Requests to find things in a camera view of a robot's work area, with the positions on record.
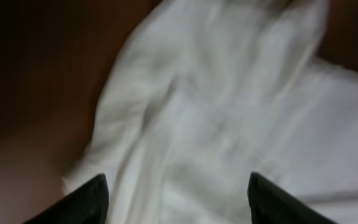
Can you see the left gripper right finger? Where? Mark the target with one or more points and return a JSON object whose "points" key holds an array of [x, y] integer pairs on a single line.
{"points": [[269, 204]]}

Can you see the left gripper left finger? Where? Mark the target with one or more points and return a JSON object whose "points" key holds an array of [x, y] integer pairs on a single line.
{"points": [[86, 205]]}

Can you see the white printed t-shirt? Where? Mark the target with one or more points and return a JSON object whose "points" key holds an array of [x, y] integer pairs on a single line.
{"points": [[205, 92]]}

